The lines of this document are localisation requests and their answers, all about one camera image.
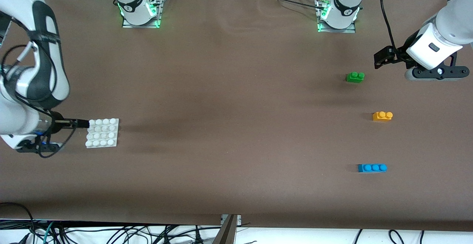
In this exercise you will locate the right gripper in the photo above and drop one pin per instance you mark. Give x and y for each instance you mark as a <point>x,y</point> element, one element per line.
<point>58,123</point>

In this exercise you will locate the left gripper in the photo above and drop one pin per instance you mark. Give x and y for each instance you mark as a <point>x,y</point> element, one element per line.
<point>401,54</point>

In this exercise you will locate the white studded base plate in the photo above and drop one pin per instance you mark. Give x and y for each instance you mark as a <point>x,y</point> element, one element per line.
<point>105,135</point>

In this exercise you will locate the yellow toy block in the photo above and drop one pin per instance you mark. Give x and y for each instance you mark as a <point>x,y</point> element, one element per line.
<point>380,117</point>

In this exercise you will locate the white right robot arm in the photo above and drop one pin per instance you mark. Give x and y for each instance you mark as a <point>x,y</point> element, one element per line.
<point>18,0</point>

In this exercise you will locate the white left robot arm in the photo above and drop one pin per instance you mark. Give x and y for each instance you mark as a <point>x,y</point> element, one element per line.
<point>347,0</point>

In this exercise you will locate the green toy block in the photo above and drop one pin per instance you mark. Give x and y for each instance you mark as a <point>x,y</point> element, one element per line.
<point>354,78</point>

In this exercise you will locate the blue toy block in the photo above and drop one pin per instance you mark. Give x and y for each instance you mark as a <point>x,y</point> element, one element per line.
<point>371,168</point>

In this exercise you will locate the brown table cover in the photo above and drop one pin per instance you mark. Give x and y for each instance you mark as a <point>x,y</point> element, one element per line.
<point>221,162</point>

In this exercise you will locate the metal table frame beam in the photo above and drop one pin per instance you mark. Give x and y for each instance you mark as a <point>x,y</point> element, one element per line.
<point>225,234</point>

